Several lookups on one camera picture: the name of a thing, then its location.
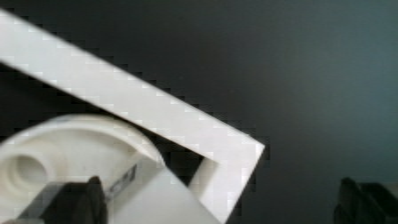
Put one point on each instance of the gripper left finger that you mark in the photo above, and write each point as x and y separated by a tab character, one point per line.
68	204

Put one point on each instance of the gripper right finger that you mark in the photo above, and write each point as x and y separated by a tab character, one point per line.
367	203

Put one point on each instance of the white stool leg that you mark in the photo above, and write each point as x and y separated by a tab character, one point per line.
150	198

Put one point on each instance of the white obstacle fence frame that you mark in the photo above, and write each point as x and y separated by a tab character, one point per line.
61	65

